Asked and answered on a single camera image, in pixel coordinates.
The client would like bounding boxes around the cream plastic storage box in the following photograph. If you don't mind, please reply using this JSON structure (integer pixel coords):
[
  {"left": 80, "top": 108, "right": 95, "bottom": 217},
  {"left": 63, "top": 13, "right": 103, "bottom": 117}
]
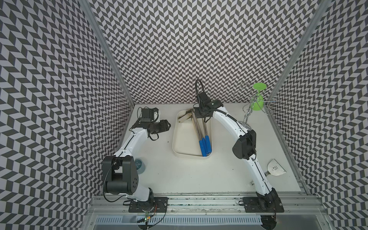
[{"left": 172, "top": 109, "right": 213, "bottom": 160}]

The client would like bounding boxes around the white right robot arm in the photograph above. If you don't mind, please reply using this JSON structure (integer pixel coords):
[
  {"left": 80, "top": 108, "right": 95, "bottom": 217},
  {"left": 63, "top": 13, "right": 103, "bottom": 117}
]
[{"left": 194, "top": 92, "right": 285, "bottom": 213}]

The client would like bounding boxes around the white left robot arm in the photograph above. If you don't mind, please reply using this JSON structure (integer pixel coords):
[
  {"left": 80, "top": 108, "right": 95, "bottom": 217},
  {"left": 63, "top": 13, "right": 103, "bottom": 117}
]
[{"left": 102, "top": 107, "right": 171, "bottom": 202}]

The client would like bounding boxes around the grey tape roll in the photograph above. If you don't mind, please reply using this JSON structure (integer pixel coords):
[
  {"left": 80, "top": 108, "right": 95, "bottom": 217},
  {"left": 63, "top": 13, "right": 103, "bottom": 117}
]
[{"left": 135, "top": 159, "right": 146, "bottom": 174}]

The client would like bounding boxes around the chrome stand with green cups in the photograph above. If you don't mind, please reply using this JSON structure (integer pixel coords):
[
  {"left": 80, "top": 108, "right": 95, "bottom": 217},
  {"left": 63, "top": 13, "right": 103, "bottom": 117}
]
[{"left": 239, "top": 82, "right": 280, "bottom": 130}]

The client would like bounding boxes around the grey metal corner profile right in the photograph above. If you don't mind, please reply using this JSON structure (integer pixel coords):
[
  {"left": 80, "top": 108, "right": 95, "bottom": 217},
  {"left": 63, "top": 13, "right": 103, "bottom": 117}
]
[{"left": 268, "top": 1, "right": 332, "bottom": 196}]

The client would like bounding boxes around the grey metal corner profile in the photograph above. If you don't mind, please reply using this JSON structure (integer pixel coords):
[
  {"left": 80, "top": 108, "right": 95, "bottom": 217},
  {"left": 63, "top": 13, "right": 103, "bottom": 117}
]
[
  {"left": 77, "top": 0, "right": 136, "bottom": 196},
  {"left": 268, "top": 1, "right": 332, "bottom": 196}
]

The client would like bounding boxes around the grey metal corner profile left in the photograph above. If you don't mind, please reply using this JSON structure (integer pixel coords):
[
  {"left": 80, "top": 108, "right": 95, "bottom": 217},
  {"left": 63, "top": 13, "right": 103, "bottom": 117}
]
[{"left": 77, "top": 0, "right": 136, "bottom": 196}]

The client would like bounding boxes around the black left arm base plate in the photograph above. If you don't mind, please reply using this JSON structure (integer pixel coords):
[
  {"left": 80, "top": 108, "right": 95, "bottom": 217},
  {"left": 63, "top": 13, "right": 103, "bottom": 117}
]
[{"left": 128, "top": 197, "right": 169, "bottom": 213}]

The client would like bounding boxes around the brown handle scraper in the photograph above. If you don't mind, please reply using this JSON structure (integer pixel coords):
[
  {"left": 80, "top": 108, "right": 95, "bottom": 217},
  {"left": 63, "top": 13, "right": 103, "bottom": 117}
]
[{"left": 248, "top": 159, "right": 287, "bottom": 185}]

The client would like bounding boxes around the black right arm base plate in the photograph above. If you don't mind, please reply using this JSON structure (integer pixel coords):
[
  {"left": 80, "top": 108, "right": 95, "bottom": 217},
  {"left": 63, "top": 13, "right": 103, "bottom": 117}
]
[{"left": 242, "top": 197, "right": 285, "bottom": 213}]

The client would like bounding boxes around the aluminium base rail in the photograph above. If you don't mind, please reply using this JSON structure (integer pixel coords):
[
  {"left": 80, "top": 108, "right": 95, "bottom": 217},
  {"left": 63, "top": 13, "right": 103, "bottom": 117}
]
[{"left": 81, "top": 192, "right": 334, "bottom": 230}]

